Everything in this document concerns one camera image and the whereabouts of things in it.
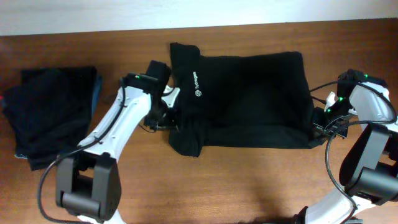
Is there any black t-shirt with logo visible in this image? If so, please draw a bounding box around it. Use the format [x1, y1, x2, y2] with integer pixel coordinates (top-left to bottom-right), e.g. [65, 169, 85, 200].
[169, 43, 315, 157]

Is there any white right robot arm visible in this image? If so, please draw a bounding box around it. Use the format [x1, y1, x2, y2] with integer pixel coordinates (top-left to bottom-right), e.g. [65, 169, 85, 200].
[291, 69, 397, 224]

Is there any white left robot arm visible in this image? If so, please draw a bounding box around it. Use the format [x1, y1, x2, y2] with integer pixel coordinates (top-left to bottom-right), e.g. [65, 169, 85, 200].
[56, 74, 180, 223]

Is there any stack of folded dark clothes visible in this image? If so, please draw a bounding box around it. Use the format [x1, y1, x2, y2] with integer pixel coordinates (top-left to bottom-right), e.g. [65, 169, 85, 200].
[1, 66, 102, 170]

